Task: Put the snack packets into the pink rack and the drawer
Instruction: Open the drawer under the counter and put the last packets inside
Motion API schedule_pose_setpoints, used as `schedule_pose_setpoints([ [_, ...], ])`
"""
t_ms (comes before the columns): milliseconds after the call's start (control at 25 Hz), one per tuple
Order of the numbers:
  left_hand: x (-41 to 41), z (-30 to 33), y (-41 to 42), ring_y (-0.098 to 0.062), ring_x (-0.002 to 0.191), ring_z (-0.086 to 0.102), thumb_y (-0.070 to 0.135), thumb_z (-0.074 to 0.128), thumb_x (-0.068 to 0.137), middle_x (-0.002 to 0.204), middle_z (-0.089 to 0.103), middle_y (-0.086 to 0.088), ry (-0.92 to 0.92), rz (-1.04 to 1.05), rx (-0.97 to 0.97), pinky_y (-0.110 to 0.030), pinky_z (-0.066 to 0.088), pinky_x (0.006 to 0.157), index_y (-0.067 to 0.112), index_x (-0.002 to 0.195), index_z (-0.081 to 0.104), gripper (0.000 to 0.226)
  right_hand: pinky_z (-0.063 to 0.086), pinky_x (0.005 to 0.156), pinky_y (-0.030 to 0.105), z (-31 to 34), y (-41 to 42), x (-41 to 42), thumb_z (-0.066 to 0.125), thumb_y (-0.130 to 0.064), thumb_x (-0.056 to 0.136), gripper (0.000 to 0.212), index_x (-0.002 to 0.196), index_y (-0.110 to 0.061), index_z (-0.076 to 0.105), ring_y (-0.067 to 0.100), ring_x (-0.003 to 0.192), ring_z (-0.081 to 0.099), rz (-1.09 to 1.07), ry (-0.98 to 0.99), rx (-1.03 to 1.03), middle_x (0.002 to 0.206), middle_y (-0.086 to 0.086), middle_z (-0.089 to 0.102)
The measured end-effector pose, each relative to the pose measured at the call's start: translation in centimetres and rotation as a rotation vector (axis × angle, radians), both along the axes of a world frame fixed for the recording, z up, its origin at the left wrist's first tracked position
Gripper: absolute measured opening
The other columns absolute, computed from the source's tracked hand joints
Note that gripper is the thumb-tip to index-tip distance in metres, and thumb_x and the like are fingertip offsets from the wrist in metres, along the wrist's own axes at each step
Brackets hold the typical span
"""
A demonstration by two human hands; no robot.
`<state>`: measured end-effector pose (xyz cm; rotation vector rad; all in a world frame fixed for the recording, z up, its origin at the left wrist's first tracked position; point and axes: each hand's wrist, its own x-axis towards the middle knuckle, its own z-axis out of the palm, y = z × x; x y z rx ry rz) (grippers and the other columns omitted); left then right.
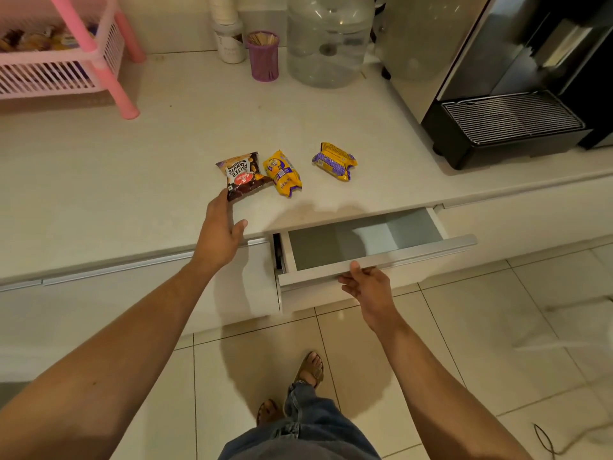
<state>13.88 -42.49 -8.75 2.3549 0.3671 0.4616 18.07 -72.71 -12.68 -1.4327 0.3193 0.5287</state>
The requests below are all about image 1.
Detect person's right hand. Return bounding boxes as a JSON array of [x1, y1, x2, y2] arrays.
[[337, 261, 404, 334]]

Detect person's left hand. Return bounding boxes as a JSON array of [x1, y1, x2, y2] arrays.
[[191, 188, 249, 276]]

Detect person's right forearm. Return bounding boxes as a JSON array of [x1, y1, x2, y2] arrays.
[[371, 315, 535, 460]]

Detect person's left forearm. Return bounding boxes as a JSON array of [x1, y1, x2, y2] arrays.
[[0, 261, 219, 460]]

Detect brown peanut snack packet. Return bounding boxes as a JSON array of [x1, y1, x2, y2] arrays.
[[216, 151, 273, 203]]

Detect yellow snack packet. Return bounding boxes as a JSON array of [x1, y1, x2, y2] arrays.
[[263, 149, 303, 198], [312, 142, 358, 181]]

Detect brown sandal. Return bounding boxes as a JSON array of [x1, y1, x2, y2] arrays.
[[293, 350, 325, 389], [256, 399, 285, 426]]

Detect closed white wide drawer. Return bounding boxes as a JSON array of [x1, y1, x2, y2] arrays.
[[0, 237, 281, 370]]

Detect blue jeans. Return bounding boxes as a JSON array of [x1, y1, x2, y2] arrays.
[[218, 382, 382, 460]]

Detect purple stick holder cup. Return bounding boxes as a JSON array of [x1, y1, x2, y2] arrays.
[[246, 31, 281, 83]]

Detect white plastic bottle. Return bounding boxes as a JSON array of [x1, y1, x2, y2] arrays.
[[213, 20, 247, 65]]

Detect clear water jug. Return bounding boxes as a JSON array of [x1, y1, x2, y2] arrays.
[[286, 0, 375, 89]]

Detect black drip tray with grille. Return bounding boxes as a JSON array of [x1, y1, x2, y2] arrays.
[[421, 90, 594, 171]]

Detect stack of white paper cups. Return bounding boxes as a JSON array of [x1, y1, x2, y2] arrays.
[[209, 0, 240, 25]]

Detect pink plastic basket rack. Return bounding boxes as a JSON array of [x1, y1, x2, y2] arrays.
[[0, 0, 147, 120]]

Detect black silver coffee machine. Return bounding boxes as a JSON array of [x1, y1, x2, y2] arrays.
[[375, 0, 613, 171]]

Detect pile of snacks in basket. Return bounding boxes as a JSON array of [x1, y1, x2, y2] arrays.
[[0, 23, 99, 53]]

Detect black cable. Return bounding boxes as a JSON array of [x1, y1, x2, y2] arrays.
[[533, 423, 613, 456]]

